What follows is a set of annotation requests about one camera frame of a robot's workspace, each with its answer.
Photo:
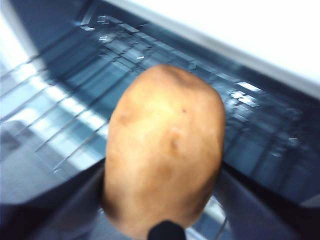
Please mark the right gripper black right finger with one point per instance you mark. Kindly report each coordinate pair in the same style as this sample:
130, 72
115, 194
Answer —
255, 220

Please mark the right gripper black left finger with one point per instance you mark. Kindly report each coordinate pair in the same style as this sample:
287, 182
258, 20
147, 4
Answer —
50, 217

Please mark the brown potato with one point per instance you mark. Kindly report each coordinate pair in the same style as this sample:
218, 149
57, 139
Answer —
165, 150

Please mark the cream toaster oven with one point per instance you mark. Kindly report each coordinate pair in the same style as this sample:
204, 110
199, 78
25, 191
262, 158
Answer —
262, 130

